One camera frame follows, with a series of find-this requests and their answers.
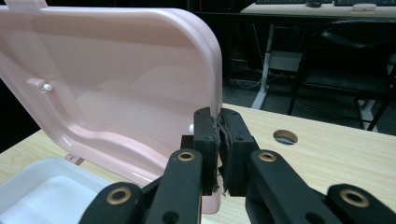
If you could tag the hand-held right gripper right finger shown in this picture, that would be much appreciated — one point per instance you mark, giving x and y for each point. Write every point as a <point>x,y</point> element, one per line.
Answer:
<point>236,161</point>

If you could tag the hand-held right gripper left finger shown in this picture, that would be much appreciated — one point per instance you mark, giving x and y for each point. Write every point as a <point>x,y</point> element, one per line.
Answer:
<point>207,149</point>

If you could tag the white plastic tray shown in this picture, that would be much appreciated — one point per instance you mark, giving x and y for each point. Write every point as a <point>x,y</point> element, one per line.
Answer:
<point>46,193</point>

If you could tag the black chair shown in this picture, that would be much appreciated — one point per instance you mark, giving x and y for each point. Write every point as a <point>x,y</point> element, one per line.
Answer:
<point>342,81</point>

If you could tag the wooden desk with white legs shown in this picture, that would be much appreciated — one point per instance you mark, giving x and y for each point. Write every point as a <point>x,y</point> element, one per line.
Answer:
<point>280,9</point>

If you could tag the dark computer mouse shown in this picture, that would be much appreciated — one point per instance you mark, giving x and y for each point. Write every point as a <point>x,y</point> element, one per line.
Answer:
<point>313,4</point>

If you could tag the small white oval object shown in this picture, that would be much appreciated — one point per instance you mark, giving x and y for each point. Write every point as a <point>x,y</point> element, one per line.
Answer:
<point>364,7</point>

